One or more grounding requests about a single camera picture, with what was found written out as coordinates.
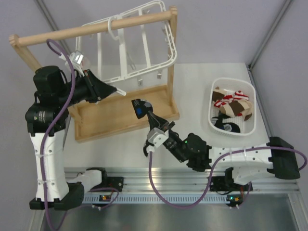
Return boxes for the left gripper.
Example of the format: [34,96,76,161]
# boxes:
[57,68,117,107]

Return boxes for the black blue sports sock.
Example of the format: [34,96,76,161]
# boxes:
[131,99,153,119]

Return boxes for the white sock with red trim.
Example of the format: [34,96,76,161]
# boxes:
[81,56,91,70]

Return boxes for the white plastic clip hanger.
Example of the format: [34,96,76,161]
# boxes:
[83,0,178,84]

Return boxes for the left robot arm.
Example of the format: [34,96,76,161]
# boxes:
[25,65,116,211]

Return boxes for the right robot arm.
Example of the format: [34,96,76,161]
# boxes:
[143,112,300,191]

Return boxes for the wooden hanger rack stand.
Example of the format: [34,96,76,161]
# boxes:
[9,19,179,142]

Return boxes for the red white striped sock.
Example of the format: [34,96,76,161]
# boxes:
[212,90,249,108]

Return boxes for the beige brown sock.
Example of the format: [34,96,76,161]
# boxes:
[212,87,254,121]

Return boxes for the white perforated sock basket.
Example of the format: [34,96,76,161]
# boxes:
[207,77,257,137]

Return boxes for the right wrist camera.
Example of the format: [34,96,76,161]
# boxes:
[143,128,169,157]

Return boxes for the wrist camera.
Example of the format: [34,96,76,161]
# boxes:
[69,50,85,76]
[143,128,169,157]

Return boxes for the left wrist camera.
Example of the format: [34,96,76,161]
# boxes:
[69,50,85,76]

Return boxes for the aluminium mounting rail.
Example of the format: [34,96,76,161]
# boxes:
[106,167,299,194]

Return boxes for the white slotted cable duct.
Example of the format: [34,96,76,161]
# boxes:
[81,193,243,205]

